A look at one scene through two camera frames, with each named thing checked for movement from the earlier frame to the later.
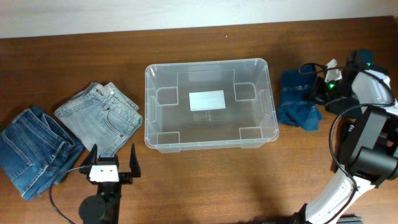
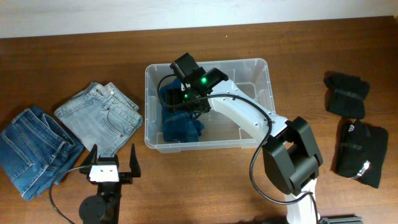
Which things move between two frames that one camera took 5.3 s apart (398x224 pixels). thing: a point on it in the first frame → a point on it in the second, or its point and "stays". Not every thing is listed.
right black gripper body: x=329 y=92 → x=185 y=95
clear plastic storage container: x=209 y=104 stays
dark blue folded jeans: x=37 y=152 stays
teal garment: x=296 y=106 → x=178 y=124
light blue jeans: x=102 y=114 stays
